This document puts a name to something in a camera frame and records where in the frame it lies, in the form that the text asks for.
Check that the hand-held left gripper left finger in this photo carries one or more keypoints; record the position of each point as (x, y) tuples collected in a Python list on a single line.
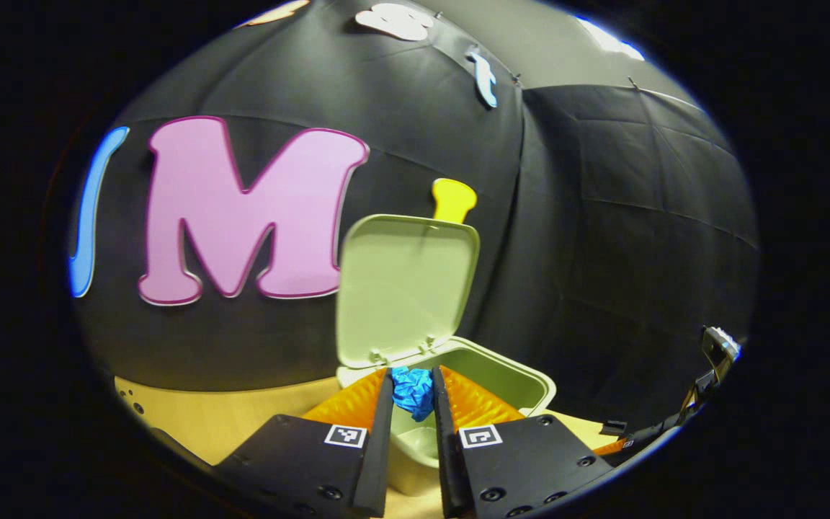
[(379, 461)]

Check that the wooden desktop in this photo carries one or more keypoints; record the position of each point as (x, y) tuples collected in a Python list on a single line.
[(228, 418)]

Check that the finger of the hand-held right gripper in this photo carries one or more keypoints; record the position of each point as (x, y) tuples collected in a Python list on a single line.
[(611, 447), (614, 427)]

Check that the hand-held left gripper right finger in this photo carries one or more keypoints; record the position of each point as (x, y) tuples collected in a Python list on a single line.
[(445, 461)]

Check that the pale green desktop garbage bin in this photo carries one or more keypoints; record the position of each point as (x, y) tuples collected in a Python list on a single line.
[(400, 288)]

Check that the blue paper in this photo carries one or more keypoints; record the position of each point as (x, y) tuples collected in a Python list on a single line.
[(413, 393)]

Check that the black backdrop cloth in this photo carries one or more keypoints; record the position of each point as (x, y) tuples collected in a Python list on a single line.
[(602, 252)]

